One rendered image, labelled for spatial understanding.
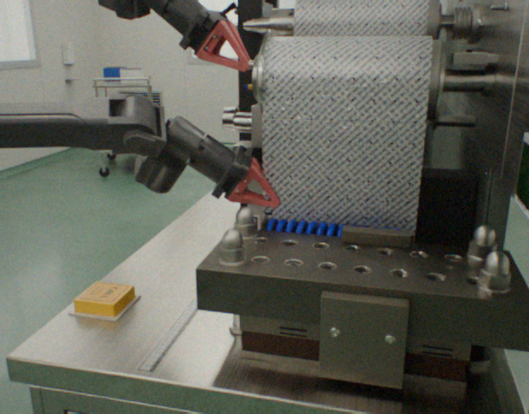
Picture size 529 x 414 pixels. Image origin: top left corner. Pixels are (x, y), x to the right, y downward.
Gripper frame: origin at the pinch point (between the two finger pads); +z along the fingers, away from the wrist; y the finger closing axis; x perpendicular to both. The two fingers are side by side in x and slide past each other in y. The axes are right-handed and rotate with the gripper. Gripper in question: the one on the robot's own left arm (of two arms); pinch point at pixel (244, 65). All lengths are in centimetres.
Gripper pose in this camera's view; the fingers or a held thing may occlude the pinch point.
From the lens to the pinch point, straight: 87.0
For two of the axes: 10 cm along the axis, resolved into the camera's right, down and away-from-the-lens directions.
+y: -2.5, 3.1, -9.2
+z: 7.6, 6.5, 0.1
